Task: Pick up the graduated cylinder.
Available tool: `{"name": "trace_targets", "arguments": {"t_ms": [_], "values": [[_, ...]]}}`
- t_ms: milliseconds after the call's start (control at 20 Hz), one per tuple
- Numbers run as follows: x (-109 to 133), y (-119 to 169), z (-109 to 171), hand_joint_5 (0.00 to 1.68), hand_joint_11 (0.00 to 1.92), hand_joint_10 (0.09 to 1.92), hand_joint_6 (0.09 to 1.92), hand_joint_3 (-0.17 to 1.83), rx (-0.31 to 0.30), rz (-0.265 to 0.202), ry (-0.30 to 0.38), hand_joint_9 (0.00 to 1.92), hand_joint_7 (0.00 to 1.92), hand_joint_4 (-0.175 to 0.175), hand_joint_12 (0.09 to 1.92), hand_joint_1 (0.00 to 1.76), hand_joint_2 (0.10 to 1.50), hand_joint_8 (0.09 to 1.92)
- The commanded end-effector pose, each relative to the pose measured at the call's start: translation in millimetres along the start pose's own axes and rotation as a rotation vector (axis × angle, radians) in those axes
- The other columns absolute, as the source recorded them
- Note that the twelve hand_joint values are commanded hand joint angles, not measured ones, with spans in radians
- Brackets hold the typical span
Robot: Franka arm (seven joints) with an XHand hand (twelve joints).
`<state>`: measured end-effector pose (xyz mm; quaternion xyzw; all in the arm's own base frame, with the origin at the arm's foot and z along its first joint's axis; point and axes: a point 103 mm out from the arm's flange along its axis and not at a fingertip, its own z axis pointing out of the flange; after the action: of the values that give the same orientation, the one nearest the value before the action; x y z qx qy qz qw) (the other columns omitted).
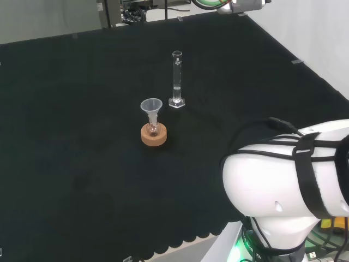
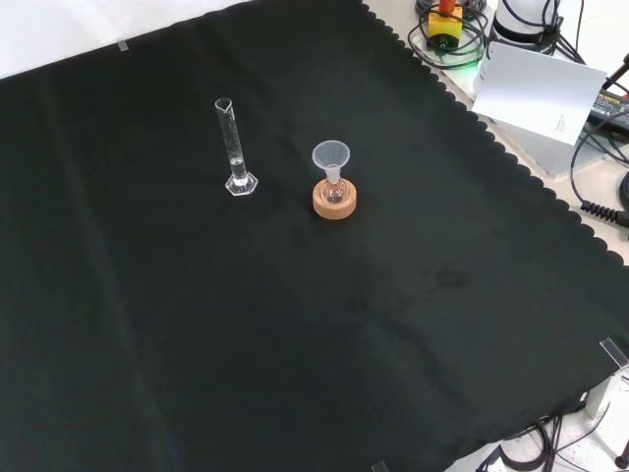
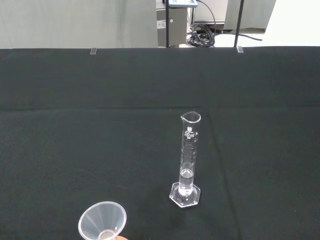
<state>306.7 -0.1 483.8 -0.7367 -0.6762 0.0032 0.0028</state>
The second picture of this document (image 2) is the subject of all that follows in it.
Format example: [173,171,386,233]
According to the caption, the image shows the clear glass graduated cylinder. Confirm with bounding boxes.
[213,96,259,198]

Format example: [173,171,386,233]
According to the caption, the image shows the small round-bottom glass flask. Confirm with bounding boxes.
[321,166,349,206]

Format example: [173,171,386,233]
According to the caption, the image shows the clear plastic funnel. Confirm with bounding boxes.
[311,140,352,184]

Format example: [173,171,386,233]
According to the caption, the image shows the black scalloped bench cloth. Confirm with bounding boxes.
[0,0,629,472]

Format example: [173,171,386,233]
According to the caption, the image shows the grey box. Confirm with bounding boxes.
[474,113,591,178]

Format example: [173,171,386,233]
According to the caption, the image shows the yellow stop button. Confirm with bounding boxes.
[426,0,464,50]

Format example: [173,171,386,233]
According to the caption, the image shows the pale board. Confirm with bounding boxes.
[471,41,608,147]

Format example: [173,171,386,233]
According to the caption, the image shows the black power adapter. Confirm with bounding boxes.
[587,90,629,132]

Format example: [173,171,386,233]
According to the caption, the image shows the black tripod leg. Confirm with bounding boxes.
[601,52,629,92]

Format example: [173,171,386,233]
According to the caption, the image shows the cork ring stand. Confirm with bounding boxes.
[312,179,359,221]

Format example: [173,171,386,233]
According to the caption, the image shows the black looped cable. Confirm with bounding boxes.
[407,0,490,69]

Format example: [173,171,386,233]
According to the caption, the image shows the black coiled cable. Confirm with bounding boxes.
[569,122,629,225]

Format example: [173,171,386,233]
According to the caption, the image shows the black floor cable bundle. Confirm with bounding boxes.
[476,402,629,472]

